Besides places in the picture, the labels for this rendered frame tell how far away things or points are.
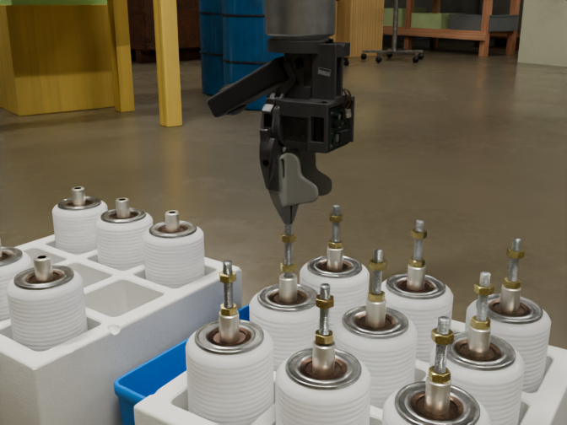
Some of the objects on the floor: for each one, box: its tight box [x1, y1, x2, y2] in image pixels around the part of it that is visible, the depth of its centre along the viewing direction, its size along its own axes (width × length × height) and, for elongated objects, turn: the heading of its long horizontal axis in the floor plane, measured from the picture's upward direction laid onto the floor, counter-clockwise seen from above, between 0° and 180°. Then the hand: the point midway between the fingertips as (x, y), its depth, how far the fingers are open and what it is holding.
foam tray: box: [0, 234, 242, 425], centre depth 108 cm, size 39×39×18 cm
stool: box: [361, 0, 424, 62], centre depth 660 cm, size 62×65×69 cm
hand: (283, 212), depth 78 cm, fingers closed
